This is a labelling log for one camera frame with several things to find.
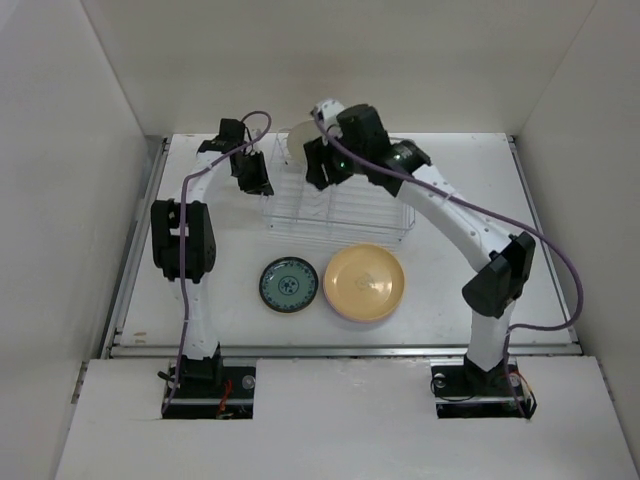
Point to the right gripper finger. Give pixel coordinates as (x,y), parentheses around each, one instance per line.
(314,153)
(337,171)

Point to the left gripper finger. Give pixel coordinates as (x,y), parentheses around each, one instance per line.
(258,182)
(247,180)

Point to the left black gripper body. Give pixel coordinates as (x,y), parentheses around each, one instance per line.
(251,178)

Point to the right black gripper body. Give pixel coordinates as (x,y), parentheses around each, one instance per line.
(343,161)

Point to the cream white plastic plate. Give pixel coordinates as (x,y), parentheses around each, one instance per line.
(299,136)

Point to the small blue patterned plate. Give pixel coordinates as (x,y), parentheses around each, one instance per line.
(288,284)

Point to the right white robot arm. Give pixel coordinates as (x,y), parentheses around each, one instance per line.
(501,260)

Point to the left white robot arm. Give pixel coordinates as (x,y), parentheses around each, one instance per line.
(183,242)

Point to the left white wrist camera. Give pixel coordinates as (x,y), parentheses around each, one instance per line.
(253,136)

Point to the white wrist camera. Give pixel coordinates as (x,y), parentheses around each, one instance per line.
(253,136)
(326,112)

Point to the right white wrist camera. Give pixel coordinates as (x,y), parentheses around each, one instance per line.
(326,112)

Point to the white wire dish rack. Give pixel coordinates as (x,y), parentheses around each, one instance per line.
(354,211)

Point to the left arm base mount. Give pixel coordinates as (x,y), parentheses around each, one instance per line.
(209,391)

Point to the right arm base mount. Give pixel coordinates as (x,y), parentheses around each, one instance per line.
(463,391)

